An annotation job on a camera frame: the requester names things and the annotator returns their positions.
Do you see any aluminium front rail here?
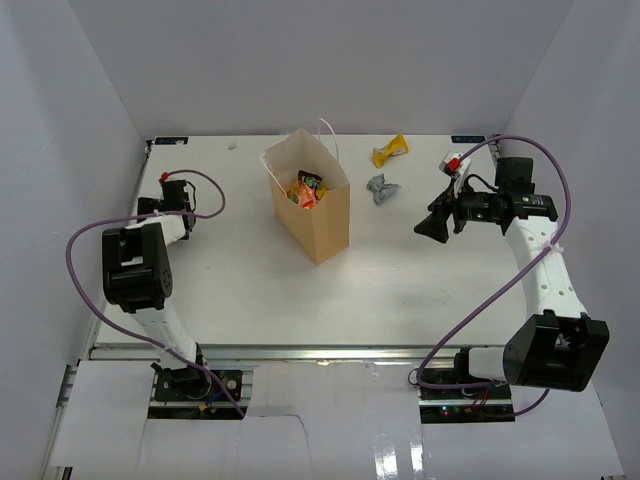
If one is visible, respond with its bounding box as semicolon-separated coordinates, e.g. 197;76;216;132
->
88;344;476;362

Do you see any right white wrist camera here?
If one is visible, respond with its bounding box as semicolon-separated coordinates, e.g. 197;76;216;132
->
439;151;471;196

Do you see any small yellow candy wrapper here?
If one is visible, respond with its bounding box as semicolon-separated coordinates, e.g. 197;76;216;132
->
372;134;410;169

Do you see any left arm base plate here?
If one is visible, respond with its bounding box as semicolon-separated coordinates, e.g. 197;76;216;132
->
147;371;247;421

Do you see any yellow snack bar wrapper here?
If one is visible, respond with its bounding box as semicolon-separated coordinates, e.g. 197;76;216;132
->
316;186;329;198

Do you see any silver wrapper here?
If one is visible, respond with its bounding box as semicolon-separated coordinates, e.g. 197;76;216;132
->
366;174;401;206

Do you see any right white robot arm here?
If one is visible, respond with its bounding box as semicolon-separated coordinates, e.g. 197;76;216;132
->
414;154;609;399

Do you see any orange fruit candy bag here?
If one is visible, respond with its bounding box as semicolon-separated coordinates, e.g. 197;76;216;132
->
287;180;322;209

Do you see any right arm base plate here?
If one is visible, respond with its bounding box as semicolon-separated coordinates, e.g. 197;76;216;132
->
407;368;515;425

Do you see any purple M&M's packet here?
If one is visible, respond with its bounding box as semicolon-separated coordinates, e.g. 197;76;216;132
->
298;170;322;189

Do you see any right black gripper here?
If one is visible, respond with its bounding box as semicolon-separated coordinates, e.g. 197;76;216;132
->
414;176;502;244

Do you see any brown paper bag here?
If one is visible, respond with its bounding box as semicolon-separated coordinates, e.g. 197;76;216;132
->
260;129;351;265

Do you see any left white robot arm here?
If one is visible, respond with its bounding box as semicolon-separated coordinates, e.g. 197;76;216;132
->
101;180;212;399

